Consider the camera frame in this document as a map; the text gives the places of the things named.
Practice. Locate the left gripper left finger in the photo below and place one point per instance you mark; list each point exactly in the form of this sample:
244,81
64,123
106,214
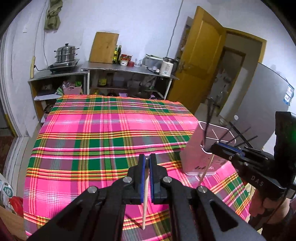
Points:
97,213

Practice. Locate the metal kitchen counter table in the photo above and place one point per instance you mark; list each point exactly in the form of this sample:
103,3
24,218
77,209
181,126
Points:
135,73

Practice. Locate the pink plaid tablecloth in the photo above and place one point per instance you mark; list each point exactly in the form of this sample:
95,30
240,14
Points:
93,140

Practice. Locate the white chopstick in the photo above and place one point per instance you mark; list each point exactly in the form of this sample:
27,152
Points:
205,171

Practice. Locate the yellow wooden door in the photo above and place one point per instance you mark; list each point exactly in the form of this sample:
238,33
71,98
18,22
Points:
198,62

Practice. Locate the wooden cutting board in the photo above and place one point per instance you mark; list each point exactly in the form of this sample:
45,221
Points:
103,47

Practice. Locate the person's right hand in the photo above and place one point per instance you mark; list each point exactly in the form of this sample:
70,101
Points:
259,205

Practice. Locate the white storage box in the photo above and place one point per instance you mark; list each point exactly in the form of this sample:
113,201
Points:
152,62

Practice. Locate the light wooden chopstick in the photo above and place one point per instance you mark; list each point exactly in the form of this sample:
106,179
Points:
146,190

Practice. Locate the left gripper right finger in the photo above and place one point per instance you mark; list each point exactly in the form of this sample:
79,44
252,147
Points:
196,213

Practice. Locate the hanging green cloth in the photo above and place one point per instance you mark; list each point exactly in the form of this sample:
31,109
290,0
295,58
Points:
52,20

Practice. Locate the red lidded jar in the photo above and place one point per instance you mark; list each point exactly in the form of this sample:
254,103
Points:
124,59

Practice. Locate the low wooden shelf cabinet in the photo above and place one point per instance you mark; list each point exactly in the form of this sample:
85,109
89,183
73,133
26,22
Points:
46,87

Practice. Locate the white electric kettle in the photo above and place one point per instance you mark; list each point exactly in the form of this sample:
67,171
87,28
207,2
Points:
168,66

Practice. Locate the dark oil bottle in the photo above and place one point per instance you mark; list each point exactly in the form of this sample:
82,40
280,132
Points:
118,54

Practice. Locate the pink plastic utensil basket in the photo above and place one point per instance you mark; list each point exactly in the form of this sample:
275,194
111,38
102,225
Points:
195,156

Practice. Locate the portable gas stove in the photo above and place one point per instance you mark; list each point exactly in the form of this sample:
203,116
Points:
63,67

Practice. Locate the stainless steel steamer pot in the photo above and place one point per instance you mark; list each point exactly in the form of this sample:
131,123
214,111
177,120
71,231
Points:
65,53

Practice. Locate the silver refrigerator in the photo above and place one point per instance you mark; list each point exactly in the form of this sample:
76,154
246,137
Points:
255,104

